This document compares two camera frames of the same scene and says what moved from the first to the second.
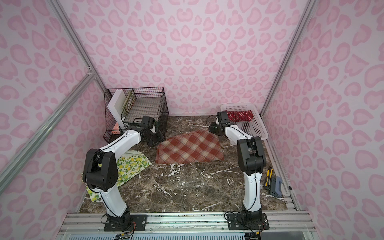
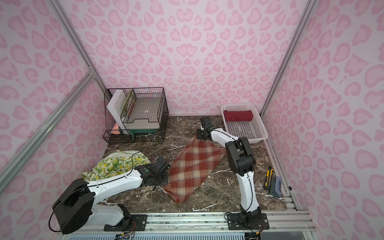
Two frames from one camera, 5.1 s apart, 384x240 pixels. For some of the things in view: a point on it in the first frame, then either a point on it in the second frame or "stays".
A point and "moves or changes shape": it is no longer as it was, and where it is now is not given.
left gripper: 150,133 -> 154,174
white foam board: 115,106 stays
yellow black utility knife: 267,183 stays
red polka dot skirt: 240,116 stays
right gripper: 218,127 -> 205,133
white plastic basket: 255,128 stays
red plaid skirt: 198,146 moves or changes shape
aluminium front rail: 286,223 stays
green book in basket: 129,101 stays
